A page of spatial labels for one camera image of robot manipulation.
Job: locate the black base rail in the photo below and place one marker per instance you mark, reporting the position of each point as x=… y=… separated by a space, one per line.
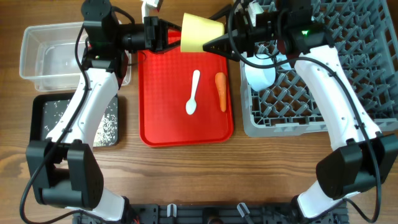
x=194 y=214

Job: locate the clear plastic waste bin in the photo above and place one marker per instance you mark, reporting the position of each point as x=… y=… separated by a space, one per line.
x=47 y=56

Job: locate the yellow plastic cup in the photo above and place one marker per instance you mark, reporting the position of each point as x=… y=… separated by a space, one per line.
x=197 y=31

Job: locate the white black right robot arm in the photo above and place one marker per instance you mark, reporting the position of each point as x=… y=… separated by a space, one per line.
x=362 y=156

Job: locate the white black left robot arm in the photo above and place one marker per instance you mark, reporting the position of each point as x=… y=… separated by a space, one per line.
x=63 y=170

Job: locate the white plastic spoon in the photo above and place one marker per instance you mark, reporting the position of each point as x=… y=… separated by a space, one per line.
x=191 y=104

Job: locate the grey dishwasher rack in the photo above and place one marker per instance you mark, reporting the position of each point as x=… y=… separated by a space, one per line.
x=366 y=41

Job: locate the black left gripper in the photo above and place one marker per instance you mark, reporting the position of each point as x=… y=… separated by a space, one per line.
x=157 y=35

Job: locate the red serving tray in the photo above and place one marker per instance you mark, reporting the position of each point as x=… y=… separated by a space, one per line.
x=165 y=83

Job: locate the black waste tray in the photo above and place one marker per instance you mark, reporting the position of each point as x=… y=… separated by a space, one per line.
x=37 y=106

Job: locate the white rice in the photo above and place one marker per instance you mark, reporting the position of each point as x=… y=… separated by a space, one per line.
x=107 y=132

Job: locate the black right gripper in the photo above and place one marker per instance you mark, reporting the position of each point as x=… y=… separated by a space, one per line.
x=236 y=40

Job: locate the light blue rice bowl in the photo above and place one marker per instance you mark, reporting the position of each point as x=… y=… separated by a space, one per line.
x=260 y=79

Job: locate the orange carrot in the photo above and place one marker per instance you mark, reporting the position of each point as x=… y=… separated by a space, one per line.
x=220 y=81

